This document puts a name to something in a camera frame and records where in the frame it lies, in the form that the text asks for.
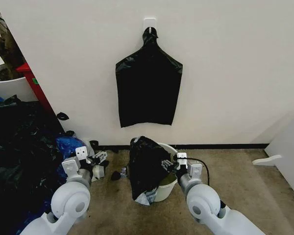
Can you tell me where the black baseboard strip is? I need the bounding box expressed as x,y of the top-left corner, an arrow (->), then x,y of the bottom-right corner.
98,144 -> 270,150

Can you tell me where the potted plant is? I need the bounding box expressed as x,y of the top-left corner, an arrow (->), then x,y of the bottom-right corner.
0,0 -> 25,81

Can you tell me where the white curved flat piece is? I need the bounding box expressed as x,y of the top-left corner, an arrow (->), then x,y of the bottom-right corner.
251,154 -> 283,167

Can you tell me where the flat black garbage bag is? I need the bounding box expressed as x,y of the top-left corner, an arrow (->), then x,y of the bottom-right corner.
115,27 -> 184,128

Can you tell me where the black garbage bag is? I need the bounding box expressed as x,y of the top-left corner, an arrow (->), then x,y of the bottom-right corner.
128,136 -> 173,205
115,27 -> 184,128

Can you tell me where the white cabinet panel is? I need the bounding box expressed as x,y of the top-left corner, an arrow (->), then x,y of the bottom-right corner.
266,112 -> 294,197

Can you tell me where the pile of black garbage bags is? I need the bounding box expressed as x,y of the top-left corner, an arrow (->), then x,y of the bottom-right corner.
0,94 -> 70,235

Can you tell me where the white plastic trash bin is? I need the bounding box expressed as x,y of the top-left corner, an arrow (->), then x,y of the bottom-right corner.
150,142 -> 181,203

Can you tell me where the white round plant pot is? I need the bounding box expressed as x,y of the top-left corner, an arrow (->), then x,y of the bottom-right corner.
0,64 -> 39,102

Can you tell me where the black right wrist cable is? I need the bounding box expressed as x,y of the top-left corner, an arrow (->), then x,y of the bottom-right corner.
186,158 -> 211,185

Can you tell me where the small white box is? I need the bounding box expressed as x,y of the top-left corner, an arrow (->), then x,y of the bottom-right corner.
91,164 -> 106,182

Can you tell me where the white adhesive wall hook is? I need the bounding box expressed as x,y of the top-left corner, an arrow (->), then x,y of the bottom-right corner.
144,17 -> 157,34

